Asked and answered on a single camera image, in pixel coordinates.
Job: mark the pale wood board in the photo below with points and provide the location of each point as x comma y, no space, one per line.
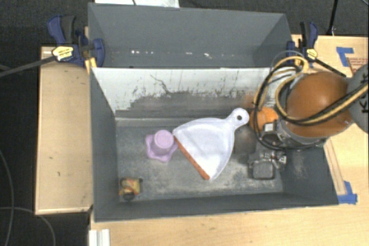
64,135

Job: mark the small yellow and red toy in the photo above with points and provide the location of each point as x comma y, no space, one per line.
129,187

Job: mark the grey metal bin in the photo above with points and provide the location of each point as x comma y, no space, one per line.
184,37

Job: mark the purple flower-shaped cup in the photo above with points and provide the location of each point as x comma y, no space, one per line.
162,144

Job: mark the white dustpan with orange edge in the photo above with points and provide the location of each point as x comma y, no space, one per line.
209,142

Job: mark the dark grey ball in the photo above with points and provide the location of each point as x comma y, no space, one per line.
245,141

